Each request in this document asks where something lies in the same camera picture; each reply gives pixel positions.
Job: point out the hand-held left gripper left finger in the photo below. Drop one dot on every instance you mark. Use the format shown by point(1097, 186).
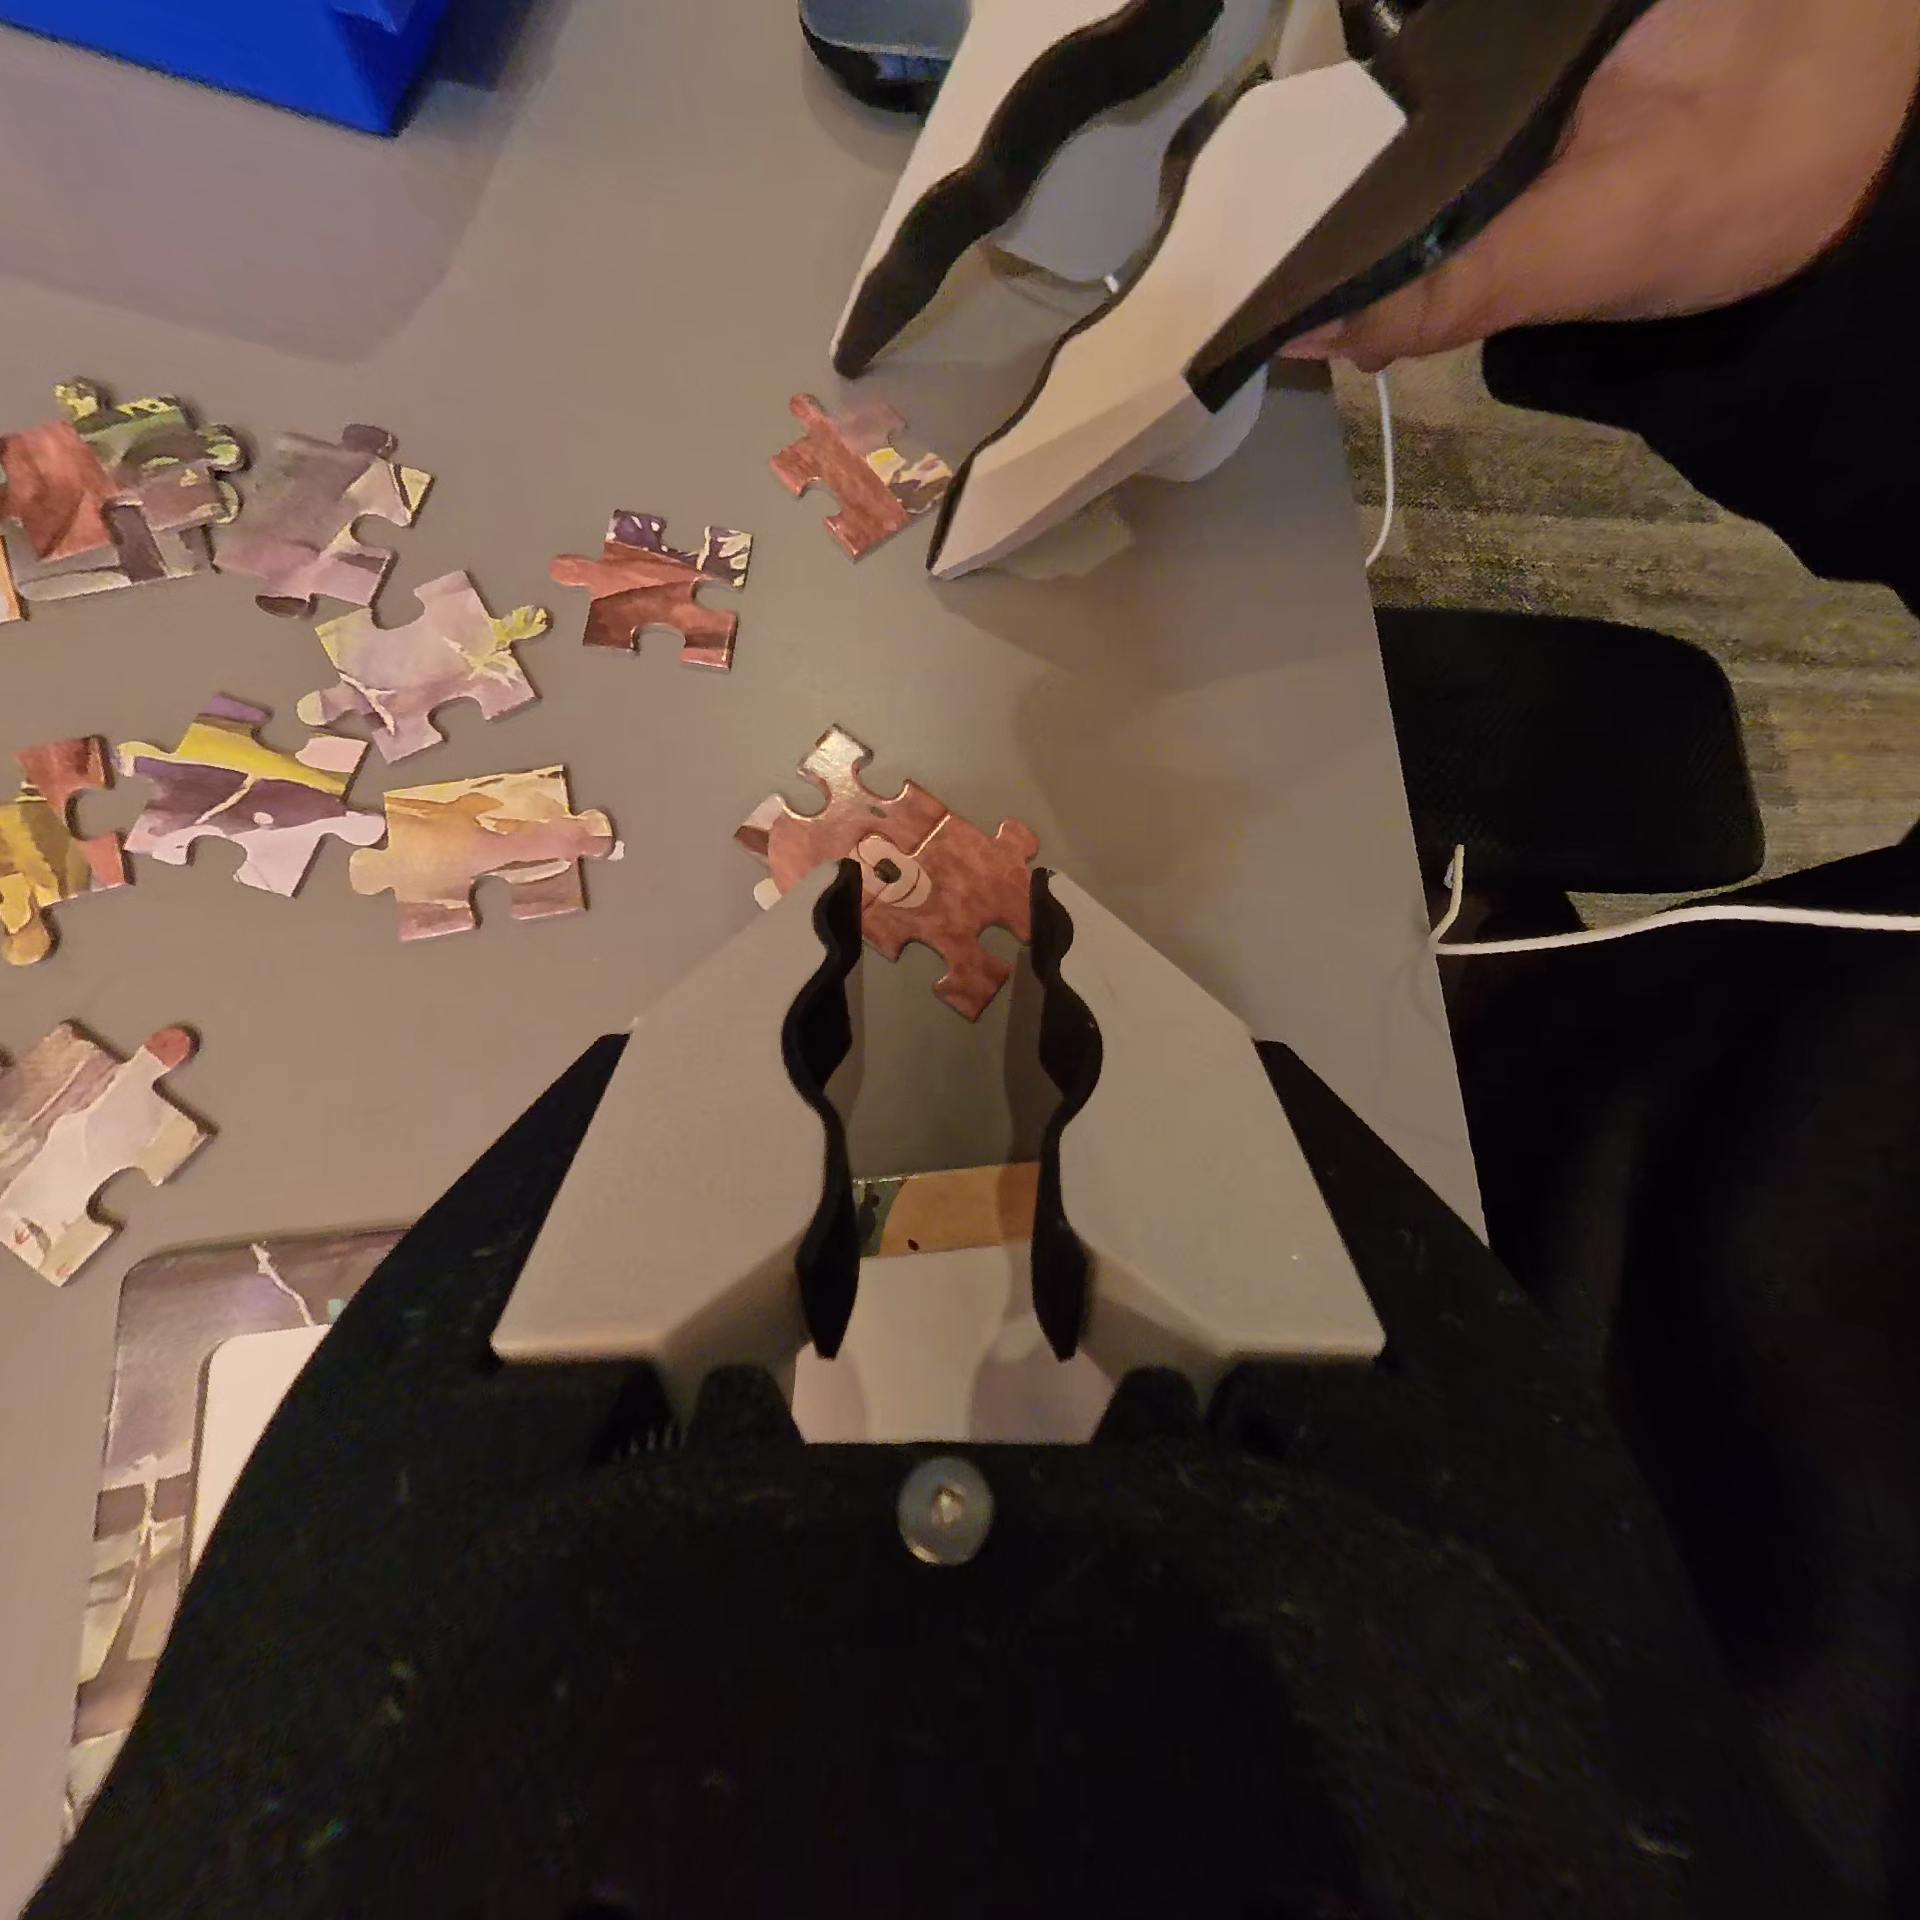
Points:
point(675, 1202)

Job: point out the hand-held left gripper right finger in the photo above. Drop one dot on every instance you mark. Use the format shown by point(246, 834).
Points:
point(1200, 1202)

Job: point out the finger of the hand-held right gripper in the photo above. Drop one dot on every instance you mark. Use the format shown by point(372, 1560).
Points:
point(1020, 105)
point(1200, 301)

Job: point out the brown and dark puzzle piece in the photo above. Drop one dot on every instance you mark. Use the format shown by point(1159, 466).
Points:
point(857, 466)

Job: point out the joined bear face puzzle pieces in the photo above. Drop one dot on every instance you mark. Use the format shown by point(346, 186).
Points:
point(931, 898)

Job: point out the printed frame puzzle tray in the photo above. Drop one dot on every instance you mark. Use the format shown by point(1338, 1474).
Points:
point(149, 1351)

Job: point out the brown and purple puzzle piece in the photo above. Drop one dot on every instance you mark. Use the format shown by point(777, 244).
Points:
point(647, 596)

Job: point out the person's right hand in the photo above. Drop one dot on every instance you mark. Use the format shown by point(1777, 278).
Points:
point(1677, 181)

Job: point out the dark grey box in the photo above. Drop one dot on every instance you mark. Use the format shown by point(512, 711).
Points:
point(878, 55)

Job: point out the scattered loose puzzle pieces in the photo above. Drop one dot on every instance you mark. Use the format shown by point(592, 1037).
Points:
point(451, 858)

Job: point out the person in black jacket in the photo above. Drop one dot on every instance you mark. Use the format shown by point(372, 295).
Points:
point(1724, 1351)

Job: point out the black mesh office chair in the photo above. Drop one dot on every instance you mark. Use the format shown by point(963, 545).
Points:
point(1559, 753)

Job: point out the blue plastic bin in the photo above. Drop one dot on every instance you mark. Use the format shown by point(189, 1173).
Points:
point(225, 43)

